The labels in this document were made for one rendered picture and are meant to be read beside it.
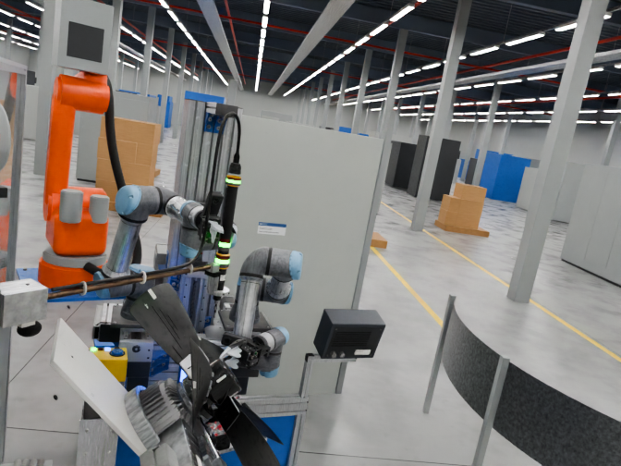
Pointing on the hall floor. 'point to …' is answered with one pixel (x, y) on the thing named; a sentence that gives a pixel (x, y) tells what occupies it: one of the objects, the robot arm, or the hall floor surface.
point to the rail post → (296, 440)
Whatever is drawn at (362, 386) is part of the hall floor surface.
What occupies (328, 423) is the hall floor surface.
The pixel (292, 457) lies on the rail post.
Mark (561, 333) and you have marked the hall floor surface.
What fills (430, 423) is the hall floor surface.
